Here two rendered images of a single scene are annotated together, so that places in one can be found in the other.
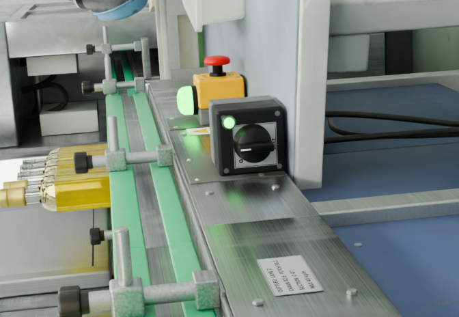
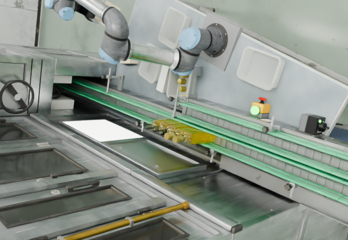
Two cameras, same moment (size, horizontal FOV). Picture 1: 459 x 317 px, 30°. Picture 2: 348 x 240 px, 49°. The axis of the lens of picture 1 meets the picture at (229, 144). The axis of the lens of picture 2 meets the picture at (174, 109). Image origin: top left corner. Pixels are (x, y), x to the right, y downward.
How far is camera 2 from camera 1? 155 cm
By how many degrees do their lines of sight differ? 38
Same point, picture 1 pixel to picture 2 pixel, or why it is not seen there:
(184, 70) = (191, 94)
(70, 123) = (62, 105)
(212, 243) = not seen: outside the picture
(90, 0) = (180, 68)
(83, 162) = (268, 129)
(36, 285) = (190, 170)
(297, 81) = (337, 111)
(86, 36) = (85, 69)
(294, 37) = (341, 101)
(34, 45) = (66, 70)
